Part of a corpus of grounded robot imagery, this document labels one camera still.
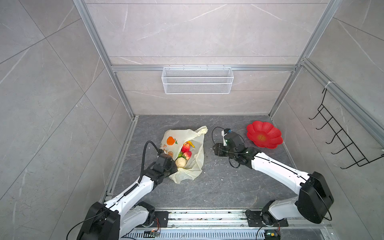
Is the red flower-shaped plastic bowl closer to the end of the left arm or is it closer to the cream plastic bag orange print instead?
the cream plastic bag orange print

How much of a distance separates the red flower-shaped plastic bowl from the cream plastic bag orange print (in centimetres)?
38

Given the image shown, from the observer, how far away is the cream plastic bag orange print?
2.61ft

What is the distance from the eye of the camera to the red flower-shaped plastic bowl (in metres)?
1.04

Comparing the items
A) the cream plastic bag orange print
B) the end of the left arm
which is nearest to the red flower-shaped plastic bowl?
the cream plastic bag orange print
